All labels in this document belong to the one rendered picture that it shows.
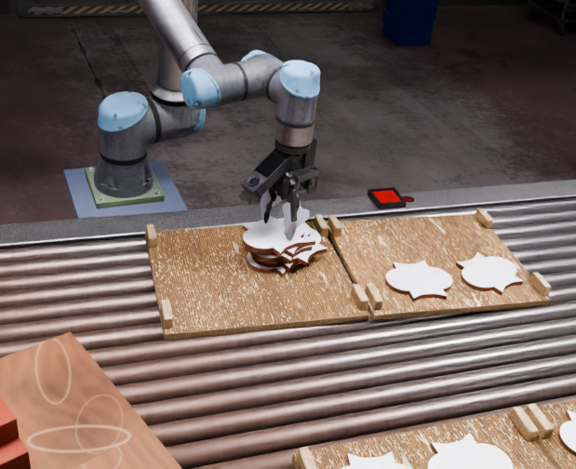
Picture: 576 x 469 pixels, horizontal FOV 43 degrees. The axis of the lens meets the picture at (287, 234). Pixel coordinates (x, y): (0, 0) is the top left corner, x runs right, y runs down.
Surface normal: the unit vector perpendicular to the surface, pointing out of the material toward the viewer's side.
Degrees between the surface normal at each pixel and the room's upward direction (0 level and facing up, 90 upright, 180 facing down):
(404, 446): 0
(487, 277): 0
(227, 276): 0
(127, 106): 9
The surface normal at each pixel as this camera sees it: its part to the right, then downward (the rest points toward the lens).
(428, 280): 0.11, -0.83
